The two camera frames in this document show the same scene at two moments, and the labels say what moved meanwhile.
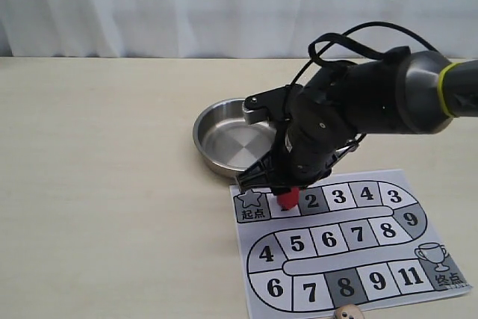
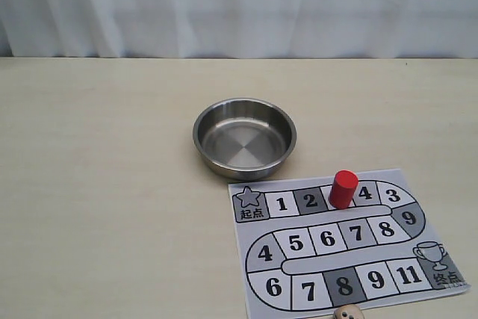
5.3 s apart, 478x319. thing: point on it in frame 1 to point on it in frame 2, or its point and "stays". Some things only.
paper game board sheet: (361, 238) stays
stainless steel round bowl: (225, 140) stays
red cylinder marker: (287, 201) to (343, 189)
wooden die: (349, 311) stays
